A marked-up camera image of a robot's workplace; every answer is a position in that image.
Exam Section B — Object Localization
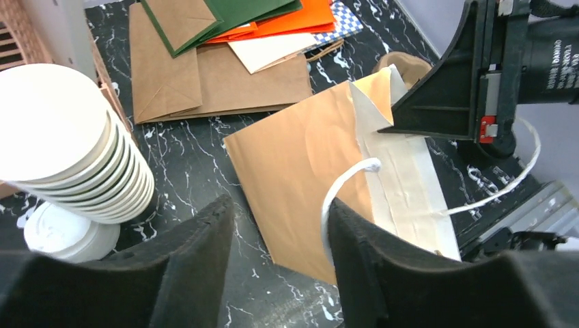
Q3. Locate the white paper bag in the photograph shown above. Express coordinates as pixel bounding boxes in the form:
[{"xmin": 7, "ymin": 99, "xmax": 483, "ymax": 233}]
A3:
[{"xmin": 228, "ymin": 33, "xmax": 317, "ymax": 74}]

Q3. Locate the cardboard two-cup carrier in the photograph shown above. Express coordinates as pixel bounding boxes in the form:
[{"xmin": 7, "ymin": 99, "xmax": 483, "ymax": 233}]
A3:
[{"xmin": 372, "ymin": 51, "xmax": 432, "ymax": 89}]

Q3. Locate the tan paper bag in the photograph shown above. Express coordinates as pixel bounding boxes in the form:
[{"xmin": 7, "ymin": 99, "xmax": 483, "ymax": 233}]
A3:
[{"xmin": 224, "ymin": 65, "xmax": 460, "ymax": 284}]

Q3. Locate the brown kraft paper bag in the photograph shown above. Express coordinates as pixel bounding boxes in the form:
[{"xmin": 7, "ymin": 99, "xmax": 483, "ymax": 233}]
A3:
[{"xmin": 128, "ymin": 3, "xmax": 313, "ymax": 124}]

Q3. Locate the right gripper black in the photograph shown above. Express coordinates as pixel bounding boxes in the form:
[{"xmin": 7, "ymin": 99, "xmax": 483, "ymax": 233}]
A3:
[{"xmin": 381, "ymin": 1, "xmax": 578, "ymax": 159}]

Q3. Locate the pink desk file organizer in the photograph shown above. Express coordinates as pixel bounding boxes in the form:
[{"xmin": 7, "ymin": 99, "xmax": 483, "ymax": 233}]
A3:
[{"xmin": 0, "ymin": 0, "xmax": 132, "ymax": 200}]

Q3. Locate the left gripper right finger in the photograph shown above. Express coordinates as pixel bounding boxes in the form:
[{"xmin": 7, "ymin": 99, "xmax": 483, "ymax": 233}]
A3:
[{"xmin": 328, "ymin": 200, "xmax": 578, "ymax": 327}]

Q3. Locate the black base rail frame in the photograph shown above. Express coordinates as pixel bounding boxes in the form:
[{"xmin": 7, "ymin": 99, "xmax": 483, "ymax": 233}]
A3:
[{"xmin": 460, "ymin": 181, "xmax": 578, "ymax": 262}]

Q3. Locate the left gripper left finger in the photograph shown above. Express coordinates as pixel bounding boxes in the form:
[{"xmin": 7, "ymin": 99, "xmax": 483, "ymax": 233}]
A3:
[{"xmin": 1, "ymin": 195, "xmax": 234, "ymax": 327}]

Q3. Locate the stack of white lids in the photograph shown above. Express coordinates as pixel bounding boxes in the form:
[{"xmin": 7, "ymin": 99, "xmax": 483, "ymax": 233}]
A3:
[{"xmin": 24, "ymin": 202, "xmax": 121, "ymax": 263}]

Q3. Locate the white folder in organizer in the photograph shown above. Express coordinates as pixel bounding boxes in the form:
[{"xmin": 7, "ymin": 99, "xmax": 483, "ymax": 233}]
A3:
[{"xmin": 23, "ymin": 0, "xmax": 97, "ymax": 81}]

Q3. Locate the stack of paper cups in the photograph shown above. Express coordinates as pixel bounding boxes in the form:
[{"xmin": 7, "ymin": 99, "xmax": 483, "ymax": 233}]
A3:
[{"xmin": 1, "ymin": 64, "xmax": 155, "ymax": 224}]

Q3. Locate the dark green paper bag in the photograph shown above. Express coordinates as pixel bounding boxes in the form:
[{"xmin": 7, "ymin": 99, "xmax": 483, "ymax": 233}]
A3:
[{"xmin": 141, "ymin": 0, "xmax": 302, "ymax": 58}]

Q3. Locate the orange paper bag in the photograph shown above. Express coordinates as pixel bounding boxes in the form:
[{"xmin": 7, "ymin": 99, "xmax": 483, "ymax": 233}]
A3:
[{"xmin": 206, "ymin": 0, "xmax": 335, "ymax": 44}]

